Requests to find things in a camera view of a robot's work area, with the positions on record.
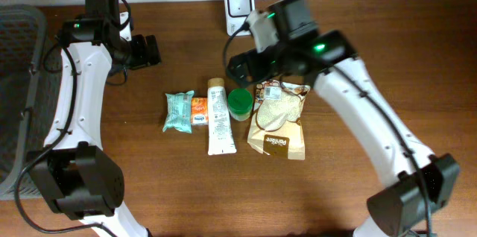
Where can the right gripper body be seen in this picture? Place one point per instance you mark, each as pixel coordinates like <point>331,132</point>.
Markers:
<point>266,62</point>

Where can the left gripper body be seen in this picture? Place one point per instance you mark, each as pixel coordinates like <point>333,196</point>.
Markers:
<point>139,52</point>

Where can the green lid jar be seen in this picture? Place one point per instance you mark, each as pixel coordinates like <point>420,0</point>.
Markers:
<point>240,102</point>

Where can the teal snack packet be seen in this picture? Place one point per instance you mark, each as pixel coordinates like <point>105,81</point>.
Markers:
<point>179,107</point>

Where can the brown grain bag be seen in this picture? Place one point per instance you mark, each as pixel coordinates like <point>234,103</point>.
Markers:
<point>276,128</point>

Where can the orange tissue pack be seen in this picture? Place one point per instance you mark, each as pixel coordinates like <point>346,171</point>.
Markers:
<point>199,111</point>

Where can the white cream tube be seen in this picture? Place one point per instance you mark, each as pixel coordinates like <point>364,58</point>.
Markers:
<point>220,132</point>

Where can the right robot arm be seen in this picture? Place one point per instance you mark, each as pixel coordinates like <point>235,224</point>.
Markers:
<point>416,182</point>

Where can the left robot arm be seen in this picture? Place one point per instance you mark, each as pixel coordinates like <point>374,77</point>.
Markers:
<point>73,174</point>

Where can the white barcode scanner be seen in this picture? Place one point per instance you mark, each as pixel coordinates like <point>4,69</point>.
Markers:
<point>236,11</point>

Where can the grey plastic basket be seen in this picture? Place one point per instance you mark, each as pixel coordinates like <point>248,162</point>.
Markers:
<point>28,92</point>

